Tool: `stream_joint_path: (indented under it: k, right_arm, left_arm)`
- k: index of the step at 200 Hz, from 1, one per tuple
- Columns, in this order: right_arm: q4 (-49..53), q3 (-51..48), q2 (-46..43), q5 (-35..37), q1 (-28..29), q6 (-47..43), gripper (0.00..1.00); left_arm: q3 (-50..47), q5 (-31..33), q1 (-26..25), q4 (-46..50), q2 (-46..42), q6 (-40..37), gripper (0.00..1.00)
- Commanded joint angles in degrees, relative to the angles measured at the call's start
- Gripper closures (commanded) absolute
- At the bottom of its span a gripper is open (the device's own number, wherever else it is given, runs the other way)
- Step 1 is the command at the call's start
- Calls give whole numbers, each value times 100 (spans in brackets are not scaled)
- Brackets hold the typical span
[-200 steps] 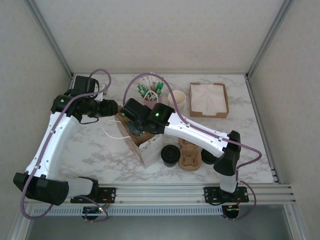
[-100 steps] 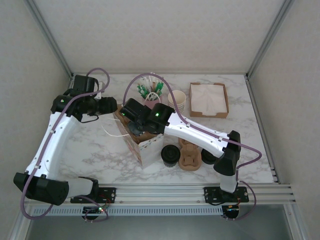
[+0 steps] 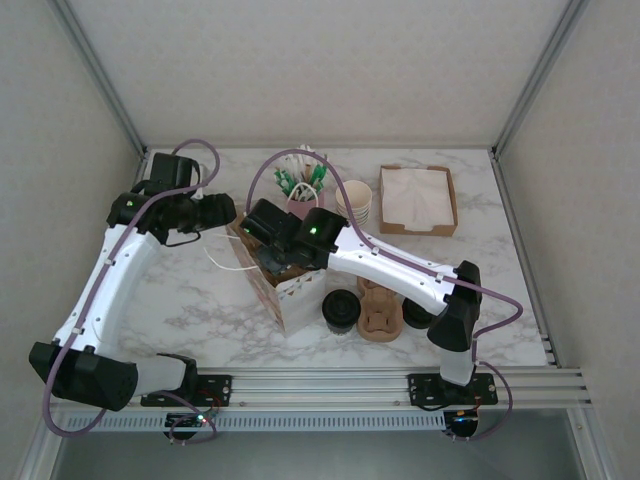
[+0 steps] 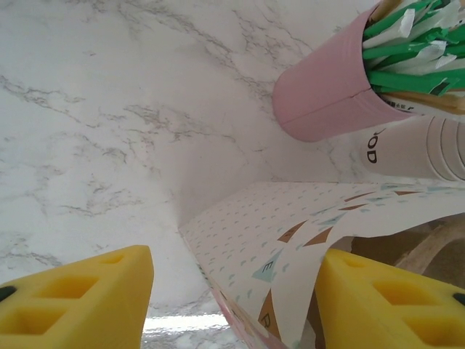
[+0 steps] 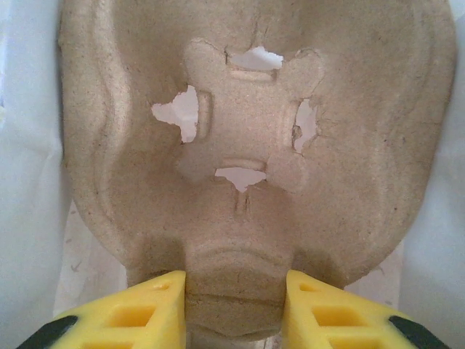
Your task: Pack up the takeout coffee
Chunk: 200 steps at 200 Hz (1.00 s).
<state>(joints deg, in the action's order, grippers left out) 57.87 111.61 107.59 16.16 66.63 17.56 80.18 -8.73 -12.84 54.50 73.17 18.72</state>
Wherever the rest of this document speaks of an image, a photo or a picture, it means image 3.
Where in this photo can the brown cardboard tray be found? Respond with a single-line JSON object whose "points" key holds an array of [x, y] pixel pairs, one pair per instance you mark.
{"points": [[417, 229]]}

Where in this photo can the black mount plate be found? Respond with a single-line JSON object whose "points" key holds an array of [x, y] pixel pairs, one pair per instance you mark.
{"points": [[217, 387], [425, 390]]}

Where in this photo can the small circuit board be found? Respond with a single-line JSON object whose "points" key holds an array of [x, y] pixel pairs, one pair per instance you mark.
{"points": [[462, 420], [187, 420]]}

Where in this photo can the black plastic cup lid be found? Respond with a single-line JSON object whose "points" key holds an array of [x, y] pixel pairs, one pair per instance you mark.
{"points": [[341, 306], [415, 316]]}

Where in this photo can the aluminium table side rail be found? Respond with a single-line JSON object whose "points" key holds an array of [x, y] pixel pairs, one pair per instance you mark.
{"points": [[141, 165], [520, 250]]}

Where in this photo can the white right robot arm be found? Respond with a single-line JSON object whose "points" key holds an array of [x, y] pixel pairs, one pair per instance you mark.
{"points": [[390, 270]]}

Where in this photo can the black left mount plate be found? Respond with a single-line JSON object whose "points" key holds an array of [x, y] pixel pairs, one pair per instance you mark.
{"points": [[217, 387]]}

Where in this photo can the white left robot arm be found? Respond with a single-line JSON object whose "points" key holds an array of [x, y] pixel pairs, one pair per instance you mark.
{"points": [[110, 290]]}

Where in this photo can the black right mount plate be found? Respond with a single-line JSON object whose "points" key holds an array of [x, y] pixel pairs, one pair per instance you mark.
{"points": [[425, 390]]}

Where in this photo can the white wrapped straw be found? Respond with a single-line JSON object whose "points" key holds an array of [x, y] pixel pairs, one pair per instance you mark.
{"points": [[306, 150], [292, 162]]}

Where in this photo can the pink cup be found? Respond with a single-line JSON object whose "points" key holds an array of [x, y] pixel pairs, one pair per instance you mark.
{"points": [[302, 205]]}

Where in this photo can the green wrapped stirrer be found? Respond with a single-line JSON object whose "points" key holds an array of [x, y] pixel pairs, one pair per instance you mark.
{"points": [[282, 180], [320, 172]]}

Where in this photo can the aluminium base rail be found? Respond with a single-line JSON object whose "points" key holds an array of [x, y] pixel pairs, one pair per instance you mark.
{"points": [[320, 387]]}

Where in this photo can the aluminium frame post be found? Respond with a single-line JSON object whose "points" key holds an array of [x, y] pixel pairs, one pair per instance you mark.
{"points": [[100, 75], [540, 75]]}

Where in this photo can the white patterned paper bag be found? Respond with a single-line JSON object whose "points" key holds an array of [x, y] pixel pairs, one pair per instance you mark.
{"points": [[300, 305]]}

